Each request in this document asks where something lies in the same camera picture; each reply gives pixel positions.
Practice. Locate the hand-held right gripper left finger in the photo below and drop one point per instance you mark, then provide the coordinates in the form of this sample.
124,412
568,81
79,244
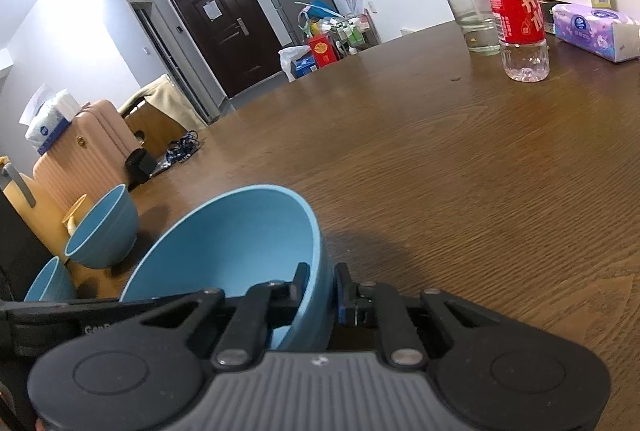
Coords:
299,291

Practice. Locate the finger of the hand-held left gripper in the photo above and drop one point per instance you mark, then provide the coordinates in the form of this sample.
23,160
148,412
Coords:
145,305

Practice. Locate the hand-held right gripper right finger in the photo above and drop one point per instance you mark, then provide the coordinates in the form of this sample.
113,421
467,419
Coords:
341,301

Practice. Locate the blue bowl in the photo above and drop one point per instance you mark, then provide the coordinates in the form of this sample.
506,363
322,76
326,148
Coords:
240,231
107,236
50,283

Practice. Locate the black paper bag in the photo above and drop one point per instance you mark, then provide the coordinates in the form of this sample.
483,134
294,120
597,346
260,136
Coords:
15,251

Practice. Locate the yellow mug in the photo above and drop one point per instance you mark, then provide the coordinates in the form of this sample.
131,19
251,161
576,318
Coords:
75,213

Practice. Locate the black cylinder container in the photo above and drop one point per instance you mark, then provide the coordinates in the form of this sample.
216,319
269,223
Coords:
137,168

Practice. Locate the pink ribbed suitcase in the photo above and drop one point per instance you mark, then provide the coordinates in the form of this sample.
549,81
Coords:
90,151

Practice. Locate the white blue tissue pack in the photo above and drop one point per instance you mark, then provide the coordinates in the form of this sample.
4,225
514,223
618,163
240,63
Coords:
50,126

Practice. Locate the cream cloth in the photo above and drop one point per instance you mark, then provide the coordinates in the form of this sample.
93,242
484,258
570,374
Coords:
175,103

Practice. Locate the blue box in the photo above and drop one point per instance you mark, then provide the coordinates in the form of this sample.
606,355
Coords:
305,67

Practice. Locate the white plastic bag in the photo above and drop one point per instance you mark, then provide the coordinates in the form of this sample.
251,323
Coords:
286,61

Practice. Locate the red box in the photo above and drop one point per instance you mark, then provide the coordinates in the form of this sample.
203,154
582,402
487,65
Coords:
324,51

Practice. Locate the dark brown door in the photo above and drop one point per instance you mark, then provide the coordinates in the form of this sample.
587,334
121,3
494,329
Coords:
225,41

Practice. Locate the yellow bottle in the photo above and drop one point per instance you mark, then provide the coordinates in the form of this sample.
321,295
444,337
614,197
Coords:
315,28

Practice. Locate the blue bag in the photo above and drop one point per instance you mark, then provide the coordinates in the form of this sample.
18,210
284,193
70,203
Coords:
320,8

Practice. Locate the clear drinking glass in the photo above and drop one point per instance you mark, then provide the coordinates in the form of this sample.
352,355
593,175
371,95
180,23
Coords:
472,23

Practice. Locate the purple tissue pack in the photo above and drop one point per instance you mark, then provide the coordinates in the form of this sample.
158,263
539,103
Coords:
595,28

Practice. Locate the grey doorway frame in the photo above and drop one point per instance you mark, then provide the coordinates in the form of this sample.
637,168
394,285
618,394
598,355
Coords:
167,61

